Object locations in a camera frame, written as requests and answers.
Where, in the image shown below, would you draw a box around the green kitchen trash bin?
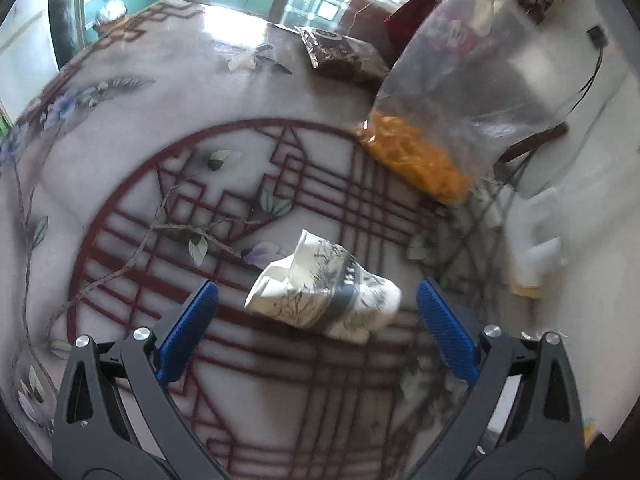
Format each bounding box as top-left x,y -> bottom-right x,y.
93,0 -> 128,37

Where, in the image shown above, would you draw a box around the crumpled white paper cup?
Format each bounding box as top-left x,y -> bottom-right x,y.
244,230 -> 402,344

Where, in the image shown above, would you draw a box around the floral patterned tablecloth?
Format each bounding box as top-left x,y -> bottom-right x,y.
1,0 -> 482,479

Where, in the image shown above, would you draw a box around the clear bag orange snacks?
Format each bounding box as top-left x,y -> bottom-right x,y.
355,0 -> 573,205

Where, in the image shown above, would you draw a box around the white refrigerator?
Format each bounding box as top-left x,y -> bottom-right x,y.
0,0 -> 58,122

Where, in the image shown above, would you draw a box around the dark patterned packet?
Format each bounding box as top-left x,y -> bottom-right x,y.
297,26 -> 388,87

